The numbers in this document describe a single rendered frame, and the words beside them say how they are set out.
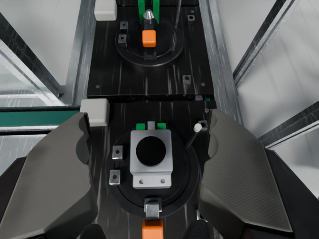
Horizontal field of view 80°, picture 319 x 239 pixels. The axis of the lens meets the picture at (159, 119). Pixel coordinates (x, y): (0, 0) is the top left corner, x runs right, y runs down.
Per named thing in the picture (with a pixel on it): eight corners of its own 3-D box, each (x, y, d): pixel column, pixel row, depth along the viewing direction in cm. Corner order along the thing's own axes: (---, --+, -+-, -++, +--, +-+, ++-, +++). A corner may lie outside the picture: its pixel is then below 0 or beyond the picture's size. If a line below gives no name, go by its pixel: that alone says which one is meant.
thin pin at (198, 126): (190, 148, 30) (202, 129, 22) (184, 148, 30) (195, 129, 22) (189, 143, 30) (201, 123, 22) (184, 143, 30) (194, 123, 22)
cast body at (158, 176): (170, 188, 24) (175, 183, 18) (135, 189, 24) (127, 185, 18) (166, 125, 27) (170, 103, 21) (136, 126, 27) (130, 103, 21)
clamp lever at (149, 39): (155, 59, 36) (155, 42, 28) (145, 59, 36) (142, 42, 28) (154, 41, 36) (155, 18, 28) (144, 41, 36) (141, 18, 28)
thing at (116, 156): (124, 160, 29) (122, 158, 27) (114, 160, 29) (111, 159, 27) (124, 147, 30) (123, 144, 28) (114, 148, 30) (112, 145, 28)
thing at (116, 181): (121, 185, 27) (119, 184, 26) (111, 185, 27) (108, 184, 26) (122, 170, 28) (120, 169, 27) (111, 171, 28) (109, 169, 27)
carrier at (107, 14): (211, 98, 38) (236, 53, 26) (89, 101, 37) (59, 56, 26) (198, 13, 47) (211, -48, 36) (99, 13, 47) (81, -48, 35)
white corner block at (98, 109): (110, 130, 35) (105, 121, 31) (85, 130, 35) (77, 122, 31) (112, 106, 37) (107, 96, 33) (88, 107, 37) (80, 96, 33)
